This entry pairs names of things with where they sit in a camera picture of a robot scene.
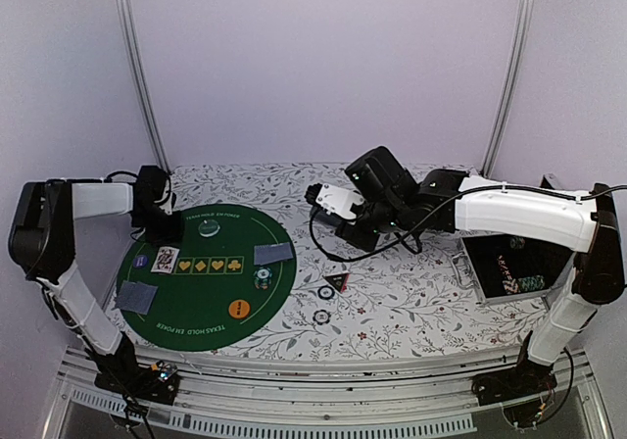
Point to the black white poker chip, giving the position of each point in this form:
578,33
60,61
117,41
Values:
325,293

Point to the aluminium frame post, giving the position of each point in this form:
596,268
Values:
522,24
138,76

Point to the green white chip stack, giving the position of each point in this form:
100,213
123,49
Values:
262,278

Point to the floral tablecloth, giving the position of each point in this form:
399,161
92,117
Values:
397,305

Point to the black red triangular chip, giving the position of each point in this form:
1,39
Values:
338,281

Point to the front aluminium rail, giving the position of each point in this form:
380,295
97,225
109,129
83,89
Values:
229,397

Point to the left aluminium frame post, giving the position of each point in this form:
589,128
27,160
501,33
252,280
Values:
138,76

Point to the queen of hearts card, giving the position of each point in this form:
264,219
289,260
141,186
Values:
165,260

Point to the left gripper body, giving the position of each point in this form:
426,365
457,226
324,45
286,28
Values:
161,228

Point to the clear dealer button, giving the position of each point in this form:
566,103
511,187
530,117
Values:
208,228

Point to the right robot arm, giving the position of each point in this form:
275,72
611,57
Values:
594,279

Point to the orange big blind button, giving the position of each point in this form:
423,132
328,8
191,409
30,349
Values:
239,309

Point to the poker chips in case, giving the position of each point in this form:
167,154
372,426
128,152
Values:
518,270

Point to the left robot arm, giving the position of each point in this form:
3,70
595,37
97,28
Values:
41,242

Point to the purple small blind button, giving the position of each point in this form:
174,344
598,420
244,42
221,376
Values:
140,261

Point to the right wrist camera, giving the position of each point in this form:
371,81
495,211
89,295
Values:
341,202

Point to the dealt blue card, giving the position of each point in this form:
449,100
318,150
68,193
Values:
279,254
262,254
141,297
126,296

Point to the right aluminium frame post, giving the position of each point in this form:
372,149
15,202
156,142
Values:
522,24

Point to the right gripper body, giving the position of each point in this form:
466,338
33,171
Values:
384,219

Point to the green poker mat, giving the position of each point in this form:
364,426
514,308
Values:
190,310

